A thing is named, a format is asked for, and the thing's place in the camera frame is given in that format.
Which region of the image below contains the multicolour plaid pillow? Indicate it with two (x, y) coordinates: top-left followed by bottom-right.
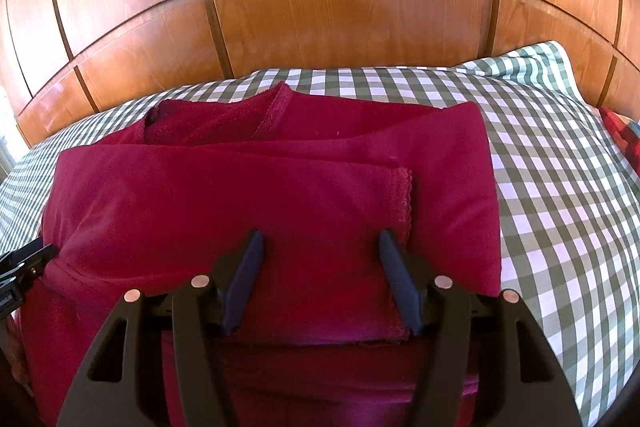
(599, 107), (640, 174)

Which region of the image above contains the dark red garment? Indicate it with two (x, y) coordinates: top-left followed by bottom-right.
(20, 84), (501, 426)

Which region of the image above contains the green checked bedspread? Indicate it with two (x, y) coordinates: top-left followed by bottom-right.
(0, 40), (640, 427)

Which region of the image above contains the person's left hand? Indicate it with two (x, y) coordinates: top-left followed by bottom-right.
(1, 314), (32, 395)

